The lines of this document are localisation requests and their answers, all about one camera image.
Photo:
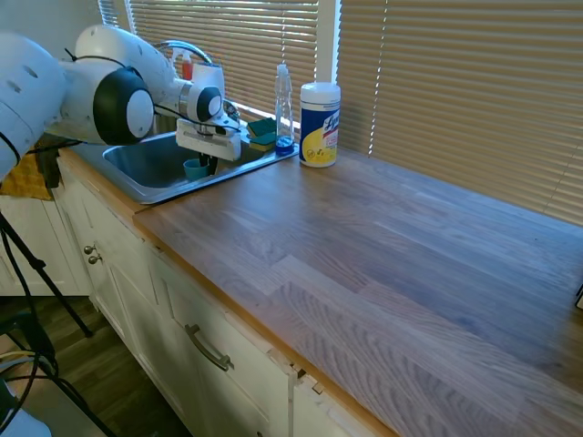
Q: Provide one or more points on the blue dish soap bottle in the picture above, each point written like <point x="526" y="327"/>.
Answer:
<point x="284" y="118"/>

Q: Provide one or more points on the orange spray bottle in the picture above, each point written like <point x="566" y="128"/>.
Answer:
<point x="187" y="68"/>

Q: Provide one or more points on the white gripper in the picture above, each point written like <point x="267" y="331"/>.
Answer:
<point x="209" y="143"/>

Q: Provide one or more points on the disinfecting wipes canister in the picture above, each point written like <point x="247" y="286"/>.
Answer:
<point x="320" y="127"/>

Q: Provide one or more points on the wide tan window blind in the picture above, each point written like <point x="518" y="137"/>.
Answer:
<point x="478" y="100"/>

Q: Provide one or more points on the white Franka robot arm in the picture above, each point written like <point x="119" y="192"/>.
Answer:
<point x="86" y="100"/>

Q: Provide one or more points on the stainless steel double sink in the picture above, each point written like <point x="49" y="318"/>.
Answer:
<point x="146" y="177"/>

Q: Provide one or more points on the round metal cabinet knob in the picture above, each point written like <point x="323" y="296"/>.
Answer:
<point x="95" y="259"/>
<point x="89" y="249"/>

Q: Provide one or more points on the yellow green sponge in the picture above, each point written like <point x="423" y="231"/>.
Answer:
<point x="262" y="127"/>
<point x="263" y="145"/>

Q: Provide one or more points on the white kitchen cabinet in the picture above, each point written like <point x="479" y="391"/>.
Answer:
<point x="159" y="318"/>

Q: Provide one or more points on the chrome kitchen faucet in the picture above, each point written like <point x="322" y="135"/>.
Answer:
<point x="187" y="45"/>

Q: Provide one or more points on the small tan window blind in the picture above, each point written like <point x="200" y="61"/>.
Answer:
<point x="109" y="13"/>

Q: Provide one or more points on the teal ceramic mug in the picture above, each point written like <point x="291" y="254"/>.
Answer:
<point x="193" y="172"/>

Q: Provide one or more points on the black camera tripod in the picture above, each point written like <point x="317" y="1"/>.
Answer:
<point x="32" y="268"/>

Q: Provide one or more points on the tan window blind behind sink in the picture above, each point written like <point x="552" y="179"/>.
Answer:
<point x="237" y="45"/>

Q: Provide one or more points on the yellow dish towel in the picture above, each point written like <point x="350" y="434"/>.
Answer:
<point x="23" y="179"/>

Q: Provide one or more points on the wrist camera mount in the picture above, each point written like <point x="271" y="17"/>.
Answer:
<point x="231" y="116"/>

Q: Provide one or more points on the white window frame post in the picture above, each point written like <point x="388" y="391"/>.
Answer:
<point x="329" y="41"/>

